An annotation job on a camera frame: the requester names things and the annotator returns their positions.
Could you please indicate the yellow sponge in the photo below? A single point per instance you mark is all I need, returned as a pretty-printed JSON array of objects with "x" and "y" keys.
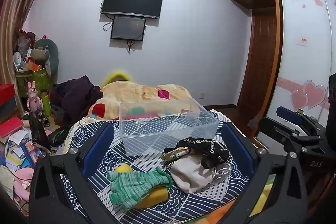
[{"x": 155, "y": 196}]

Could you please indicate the small black wall monitor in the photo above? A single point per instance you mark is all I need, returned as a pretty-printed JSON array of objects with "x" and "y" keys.
[{"x": 128, "y": 28}]

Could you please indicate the white heart-sticker sliding door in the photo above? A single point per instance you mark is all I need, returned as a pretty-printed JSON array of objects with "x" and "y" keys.
[{"x": 302, "y": 69}]

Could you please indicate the blue white wave-pattern bedcover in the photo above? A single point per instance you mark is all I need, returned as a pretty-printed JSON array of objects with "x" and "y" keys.
[{"x": 123, "y": 155}]

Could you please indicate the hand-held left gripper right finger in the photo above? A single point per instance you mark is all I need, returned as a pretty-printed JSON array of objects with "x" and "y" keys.
[{"x": 237, "y": 146}]

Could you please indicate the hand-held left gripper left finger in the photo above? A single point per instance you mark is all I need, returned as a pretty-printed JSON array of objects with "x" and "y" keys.
[{"x": 96, "y": 146}]

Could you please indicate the pink plush toy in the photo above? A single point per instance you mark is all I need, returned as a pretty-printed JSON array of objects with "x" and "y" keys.
[{"x": 22, "y": 182}]

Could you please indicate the yellow soft cloth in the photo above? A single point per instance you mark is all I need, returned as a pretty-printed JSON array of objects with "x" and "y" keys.
[{"x": 124, "y": 168}]

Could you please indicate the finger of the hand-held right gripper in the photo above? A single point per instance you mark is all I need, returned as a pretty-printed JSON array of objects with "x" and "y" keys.
[
  {"x": 275, "y": 130},
  {"x": 288, "y": 112}
]

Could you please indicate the pink rabbit toy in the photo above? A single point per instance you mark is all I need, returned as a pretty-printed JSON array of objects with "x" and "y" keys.
[{"x": 33, "y": 98}]

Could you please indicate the black camera lens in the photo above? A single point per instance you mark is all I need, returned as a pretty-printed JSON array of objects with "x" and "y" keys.
[{"x": 43, "y": 119}]

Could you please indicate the brown wooden door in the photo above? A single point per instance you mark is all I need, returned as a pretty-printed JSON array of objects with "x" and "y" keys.
[{"x": 260, "y": 61}]

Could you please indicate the yellow patchwork blanket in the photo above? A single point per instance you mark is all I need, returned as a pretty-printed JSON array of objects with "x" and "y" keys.
[{"x": 136, "y": 94}]

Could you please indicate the black patterned cloth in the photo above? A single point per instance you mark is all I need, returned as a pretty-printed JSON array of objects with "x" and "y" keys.
[{"x": 210, "y": 148}]

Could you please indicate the green bottle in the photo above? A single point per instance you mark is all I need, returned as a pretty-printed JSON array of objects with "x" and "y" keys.
[{"x": 46, "y": 106}]

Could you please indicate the red box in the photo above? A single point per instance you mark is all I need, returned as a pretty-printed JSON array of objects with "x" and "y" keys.
[{"x": 5, "y": 94}]

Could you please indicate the floral cloth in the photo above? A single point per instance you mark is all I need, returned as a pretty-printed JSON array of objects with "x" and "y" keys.
[{"x": 176, "y": 153}]

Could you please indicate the colourful bed sheet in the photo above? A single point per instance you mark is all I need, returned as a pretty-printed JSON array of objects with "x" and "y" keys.
[{"x": 262, "y": 197}]

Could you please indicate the black wall television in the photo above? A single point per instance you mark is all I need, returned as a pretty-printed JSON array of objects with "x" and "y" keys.
[{"x": 132, "y": 1}]

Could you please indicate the dark clothing pile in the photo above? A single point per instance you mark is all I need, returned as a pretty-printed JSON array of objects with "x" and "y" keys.
[{"x": 76, "y": 95}]

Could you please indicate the grey-green plush toy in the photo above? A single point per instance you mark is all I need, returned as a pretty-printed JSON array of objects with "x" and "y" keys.
[{"x": 43, "y": 52}]

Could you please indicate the red book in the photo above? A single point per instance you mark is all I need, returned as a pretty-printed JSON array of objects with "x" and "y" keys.
[{"x": 10, "y": 127}]

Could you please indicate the striped brown curtain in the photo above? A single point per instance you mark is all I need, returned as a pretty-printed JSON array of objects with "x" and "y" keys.
[{"x": 15, "y": 11}]

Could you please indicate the small white fan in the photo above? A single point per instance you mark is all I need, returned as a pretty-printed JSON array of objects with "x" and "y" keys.
[{"x": 17, "y": 60}]

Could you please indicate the white cloth pouch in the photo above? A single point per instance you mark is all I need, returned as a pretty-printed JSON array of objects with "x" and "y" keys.
[{"x": 191, "y": 174}]

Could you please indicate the green paper bag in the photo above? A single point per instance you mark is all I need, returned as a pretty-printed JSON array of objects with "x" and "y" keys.
[{"x": 36, "y": 79}]

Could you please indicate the clear plastic storage box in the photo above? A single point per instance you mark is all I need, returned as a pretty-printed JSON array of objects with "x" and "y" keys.
[{"x": 168, "y": 125}]

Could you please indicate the green knitted glove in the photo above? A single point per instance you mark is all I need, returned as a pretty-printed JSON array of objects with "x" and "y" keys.
[{"x": 134, "y": 182}]

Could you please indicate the yellow pillow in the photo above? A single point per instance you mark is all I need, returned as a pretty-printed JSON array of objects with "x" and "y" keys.
[{"x": 116, "y": 77}]

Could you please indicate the pile of papers and books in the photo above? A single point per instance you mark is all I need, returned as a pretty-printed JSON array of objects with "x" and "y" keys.
[{"x": 18, "y": 150}]

